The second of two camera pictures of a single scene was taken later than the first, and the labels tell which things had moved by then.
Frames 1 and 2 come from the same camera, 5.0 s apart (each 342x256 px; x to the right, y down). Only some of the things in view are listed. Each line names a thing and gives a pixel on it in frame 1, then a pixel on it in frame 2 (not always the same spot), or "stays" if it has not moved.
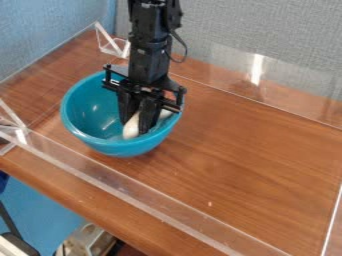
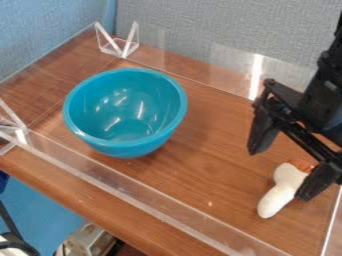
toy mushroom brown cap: [131, 127] to [290, 175]
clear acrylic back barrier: [294, 77] stays
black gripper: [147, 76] to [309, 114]
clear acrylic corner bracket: [111, 45] stays
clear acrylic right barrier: [333, 239] stays
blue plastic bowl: [89, 107] stays
